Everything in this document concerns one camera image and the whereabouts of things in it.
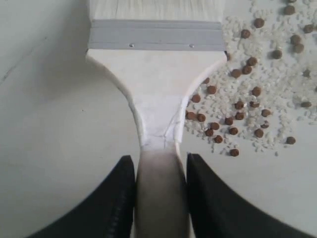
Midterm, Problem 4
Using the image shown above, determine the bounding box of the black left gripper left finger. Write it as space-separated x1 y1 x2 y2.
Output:
31 155 135 238

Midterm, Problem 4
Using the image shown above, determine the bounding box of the white paint brush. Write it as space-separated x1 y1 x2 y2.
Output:
86 0 227 238

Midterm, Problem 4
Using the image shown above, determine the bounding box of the pile of beans and rice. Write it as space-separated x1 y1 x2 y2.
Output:
185 0 317 156

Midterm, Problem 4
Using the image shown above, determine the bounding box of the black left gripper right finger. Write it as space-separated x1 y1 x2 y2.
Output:
186 153 310 238

